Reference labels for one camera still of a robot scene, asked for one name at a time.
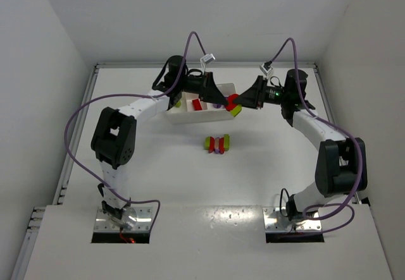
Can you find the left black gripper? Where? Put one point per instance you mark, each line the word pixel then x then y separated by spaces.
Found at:
pixel 205 86

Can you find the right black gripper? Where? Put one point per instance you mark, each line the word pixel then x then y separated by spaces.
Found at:
pixel 259 92

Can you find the red green lego stack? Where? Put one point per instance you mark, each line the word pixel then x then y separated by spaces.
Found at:
pixel 233 108

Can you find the red lego brick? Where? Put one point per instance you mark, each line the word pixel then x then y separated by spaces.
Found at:
pixel 196 104

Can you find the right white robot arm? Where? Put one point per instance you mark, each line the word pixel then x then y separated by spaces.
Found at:
pixel 341 163

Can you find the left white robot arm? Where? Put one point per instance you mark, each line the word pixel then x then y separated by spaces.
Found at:
pixel 114 138

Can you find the white three-compartment container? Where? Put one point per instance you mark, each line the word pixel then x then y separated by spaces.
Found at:
pixel 185 112

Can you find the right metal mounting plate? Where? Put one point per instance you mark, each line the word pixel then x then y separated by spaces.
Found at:
pixel 276 223

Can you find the metal mounting plate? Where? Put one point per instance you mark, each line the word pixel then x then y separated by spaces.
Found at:
pixel 134 220
pixel 276 223

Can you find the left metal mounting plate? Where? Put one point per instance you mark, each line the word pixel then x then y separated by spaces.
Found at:
pixel 134 220

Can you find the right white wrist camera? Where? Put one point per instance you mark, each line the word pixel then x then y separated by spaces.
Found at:
pixel 267 68

